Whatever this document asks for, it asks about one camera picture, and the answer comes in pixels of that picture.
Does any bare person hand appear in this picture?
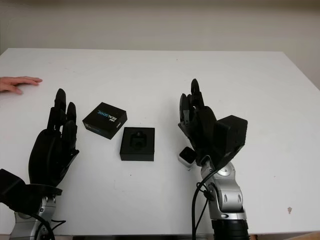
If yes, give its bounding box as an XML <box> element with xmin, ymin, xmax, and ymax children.
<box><xmin>0</xmin><ymin>76</ymin><xmax>43</xmax><ymax>95</ymax></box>

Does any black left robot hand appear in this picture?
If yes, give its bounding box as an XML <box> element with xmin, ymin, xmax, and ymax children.
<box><xmin>26</xmin><ymin>87</ymin><xmax>81</xmax><ymax>196</ymax></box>

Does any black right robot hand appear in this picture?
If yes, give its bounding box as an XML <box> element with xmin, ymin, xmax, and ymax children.
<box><xmin>177</xmin><ymin>78</ymin><xmax>222</xmax><ymax>169</ymax></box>

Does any silver square depth camera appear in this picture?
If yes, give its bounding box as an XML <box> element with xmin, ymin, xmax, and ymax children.
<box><xmin>177</xmin><ymin>146</ymin><xmax>197</xmax><ymax>169</ymax></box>

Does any black RealSense box lid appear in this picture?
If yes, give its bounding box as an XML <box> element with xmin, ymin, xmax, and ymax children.
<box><xmin>82</xmin><ymin>101</ymin><xmax>128</xmax><ymax>140</ymax></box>

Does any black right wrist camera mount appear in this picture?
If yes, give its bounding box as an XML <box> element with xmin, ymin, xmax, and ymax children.
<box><xmin>213</xmin><ymin>114</ymin><xmax>249</xmax><ymax>164</ymax></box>

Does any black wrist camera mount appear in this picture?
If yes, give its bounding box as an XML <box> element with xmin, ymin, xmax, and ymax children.
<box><xmin>0</xmin><ymin>168</ymin><xmax>29</xmax><ymax>209</ymax></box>
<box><xmin>213</xmin><ymin>114</ymin><xmax>249</xmax><ymax>164</ymax></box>

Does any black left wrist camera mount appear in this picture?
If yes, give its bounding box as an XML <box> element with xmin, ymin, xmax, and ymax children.
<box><xmin>0</xmin><ymin>168</ymin><xmax>29</xmax><ymax>209</ymax></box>

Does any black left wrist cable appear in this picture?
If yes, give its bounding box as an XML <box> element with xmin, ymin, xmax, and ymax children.
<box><xmin>31</xmin><ymin>216</ymin><xmax>67</xmax><ymax>240</ymax></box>

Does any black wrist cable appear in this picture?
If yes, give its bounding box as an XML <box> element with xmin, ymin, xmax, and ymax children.
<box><xmin>31</xmin><ymin>216</ymin><xmax>67</xmax><ymax>240</ymax></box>
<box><xmin>191</xmin><ymin>154</ymin><xmax>219</xmax><ymax>240</ymax></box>

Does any black camera box base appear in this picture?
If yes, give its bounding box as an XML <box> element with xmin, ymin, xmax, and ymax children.
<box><xmin>119</xmin><ymin>126</ymin><xmax>156</xmax><ymax>162</ymax></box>

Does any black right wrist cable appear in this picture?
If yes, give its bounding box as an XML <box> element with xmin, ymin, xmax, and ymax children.
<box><xmin>191</xmin><ymin>154</ymin><xmax>219</xmax><ymax>240</ymax></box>

